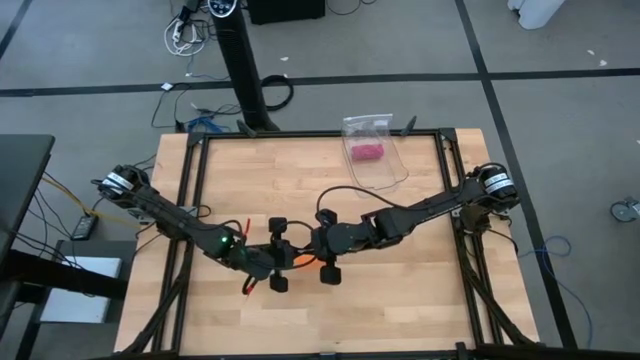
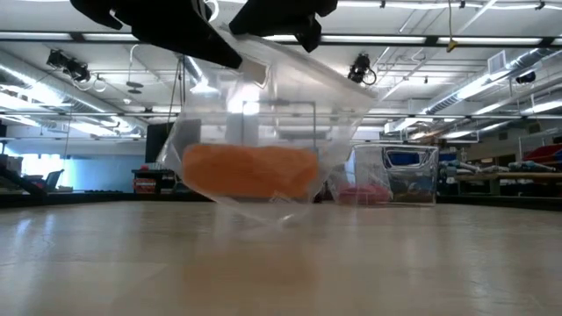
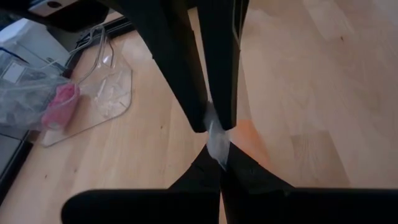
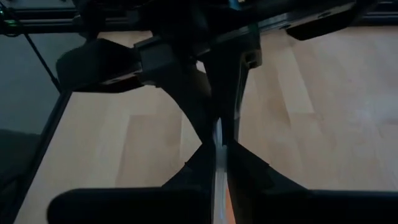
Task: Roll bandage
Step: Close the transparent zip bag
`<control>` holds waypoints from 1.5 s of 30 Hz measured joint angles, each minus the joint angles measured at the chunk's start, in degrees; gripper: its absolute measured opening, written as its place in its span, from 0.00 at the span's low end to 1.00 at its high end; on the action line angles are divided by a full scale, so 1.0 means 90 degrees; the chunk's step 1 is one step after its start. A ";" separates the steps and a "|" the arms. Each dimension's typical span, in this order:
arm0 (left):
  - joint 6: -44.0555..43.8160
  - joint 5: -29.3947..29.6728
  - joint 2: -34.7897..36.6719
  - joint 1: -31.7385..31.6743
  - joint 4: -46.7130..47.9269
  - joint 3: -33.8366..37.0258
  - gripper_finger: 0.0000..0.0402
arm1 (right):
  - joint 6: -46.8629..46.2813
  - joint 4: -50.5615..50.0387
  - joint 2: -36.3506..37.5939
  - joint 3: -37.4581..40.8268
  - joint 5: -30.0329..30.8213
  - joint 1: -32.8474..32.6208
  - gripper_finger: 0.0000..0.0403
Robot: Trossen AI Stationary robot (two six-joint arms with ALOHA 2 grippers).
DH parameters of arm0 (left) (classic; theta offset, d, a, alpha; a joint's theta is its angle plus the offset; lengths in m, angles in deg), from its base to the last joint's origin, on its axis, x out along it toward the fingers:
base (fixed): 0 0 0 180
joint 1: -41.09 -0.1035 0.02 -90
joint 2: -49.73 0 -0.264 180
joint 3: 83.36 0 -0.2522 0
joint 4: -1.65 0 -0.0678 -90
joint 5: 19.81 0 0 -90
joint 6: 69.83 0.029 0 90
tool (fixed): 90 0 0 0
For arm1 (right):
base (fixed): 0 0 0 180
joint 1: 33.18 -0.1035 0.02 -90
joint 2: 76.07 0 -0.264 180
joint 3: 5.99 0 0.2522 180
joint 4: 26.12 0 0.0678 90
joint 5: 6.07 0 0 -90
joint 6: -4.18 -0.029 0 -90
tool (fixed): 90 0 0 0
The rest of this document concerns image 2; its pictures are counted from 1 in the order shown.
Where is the small hanging ceiling fixture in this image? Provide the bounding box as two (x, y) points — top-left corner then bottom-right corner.
(126, 43), (145, 96)

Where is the black ceiling-mounted camera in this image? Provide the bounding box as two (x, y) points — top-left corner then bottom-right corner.
(47, 48), (91, 83)
(347, 52), (378, 87)

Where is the dark office chair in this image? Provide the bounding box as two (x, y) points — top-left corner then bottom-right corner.
(43, 169), (67, 193)

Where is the long wooden table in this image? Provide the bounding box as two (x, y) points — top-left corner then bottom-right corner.
(456, 171), (562, 197)

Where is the black metal table frame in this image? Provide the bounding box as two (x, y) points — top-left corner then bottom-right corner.
(0, 191), (562, 212)

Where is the black hanging cable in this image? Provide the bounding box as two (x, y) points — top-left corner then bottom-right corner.
(168, 54), (186, 129)

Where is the red storage bin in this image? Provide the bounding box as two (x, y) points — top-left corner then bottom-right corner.
(522, 143), (562, 164)

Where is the clear plastic zip bag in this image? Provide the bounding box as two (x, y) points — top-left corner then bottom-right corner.
(156, 25), (379, 226)
(328, 143), (441, 208)

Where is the orange sponge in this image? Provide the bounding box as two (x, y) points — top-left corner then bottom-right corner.
(181, 144), (320, 200)

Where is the red crate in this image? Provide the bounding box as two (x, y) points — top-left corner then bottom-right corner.
(133, 176), (158, 195)

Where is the yellow hanging cord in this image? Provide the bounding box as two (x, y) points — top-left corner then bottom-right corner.
(445, 0), (461, 54)

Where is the blue storage bin row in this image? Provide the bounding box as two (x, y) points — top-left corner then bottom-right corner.
(385, 151), (458, 167)

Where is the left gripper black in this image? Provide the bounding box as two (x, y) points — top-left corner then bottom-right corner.
(68, 0), (244, 70)

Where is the black computer monitor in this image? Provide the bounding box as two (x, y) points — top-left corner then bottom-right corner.
(145, 121), (177, 164)

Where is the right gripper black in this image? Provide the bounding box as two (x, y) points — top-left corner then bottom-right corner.
(228, 0), (340, 54)

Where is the silver ventilation duct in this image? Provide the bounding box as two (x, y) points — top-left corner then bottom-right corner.
(423, 46), (562, 116)
(0, 50), (148, 137)

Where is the white square pillar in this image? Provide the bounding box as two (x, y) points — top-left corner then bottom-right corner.
(225, 82), (261, 147)

